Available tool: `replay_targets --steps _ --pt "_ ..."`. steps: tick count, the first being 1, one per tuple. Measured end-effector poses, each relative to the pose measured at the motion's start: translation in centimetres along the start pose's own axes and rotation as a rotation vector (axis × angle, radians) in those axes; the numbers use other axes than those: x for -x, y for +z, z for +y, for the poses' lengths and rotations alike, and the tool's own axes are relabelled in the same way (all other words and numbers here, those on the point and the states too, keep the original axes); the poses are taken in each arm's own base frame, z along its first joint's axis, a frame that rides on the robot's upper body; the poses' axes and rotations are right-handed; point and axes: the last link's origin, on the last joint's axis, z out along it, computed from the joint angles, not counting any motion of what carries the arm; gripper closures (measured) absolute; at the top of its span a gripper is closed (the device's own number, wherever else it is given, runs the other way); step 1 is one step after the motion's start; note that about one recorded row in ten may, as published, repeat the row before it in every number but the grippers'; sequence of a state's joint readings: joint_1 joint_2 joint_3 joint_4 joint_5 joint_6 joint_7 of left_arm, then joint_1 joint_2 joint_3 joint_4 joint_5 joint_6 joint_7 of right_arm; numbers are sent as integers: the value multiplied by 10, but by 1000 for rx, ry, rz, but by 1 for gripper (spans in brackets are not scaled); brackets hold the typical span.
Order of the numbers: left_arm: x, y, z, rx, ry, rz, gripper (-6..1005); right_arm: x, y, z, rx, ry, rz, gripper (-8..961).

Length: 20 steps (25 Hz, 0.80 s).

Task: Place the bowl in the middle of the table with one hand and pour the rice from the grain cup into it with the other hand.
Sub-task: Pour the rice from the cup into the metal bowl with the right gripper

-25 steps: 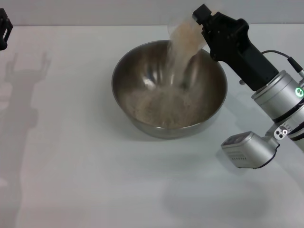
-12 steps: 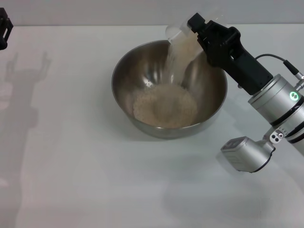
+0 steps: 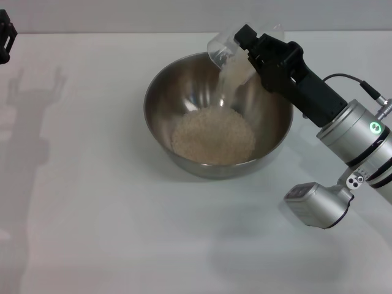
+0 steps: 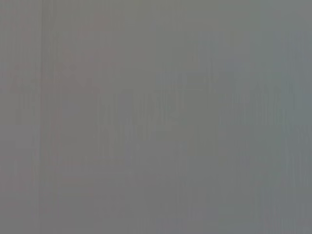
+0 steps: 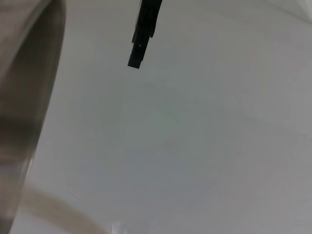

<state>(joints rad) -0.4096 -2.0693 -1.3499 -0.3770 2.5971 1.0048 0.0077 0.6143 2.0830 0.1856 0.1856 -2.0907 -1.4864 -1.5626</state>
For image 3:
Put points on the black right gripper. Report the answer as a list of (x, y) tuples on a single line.
[(312, 95)]

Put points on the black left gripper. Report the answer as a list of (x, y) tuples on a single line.
[(3, 58)]

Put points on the clear plastic measuring cup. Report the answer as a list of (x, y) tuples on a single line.
[(220, 43)]

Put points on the stainless steel mixing bowl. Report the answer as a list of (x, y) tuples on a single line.
[(269, 128)]

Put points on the white rice grains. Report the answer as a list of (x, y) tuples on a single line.
[(211, 141)]

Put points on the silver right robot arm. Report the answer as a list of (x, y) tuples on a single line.
[(352, 134)]

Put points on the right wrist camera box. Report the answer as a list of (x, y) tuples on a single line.
[(318, 205)]

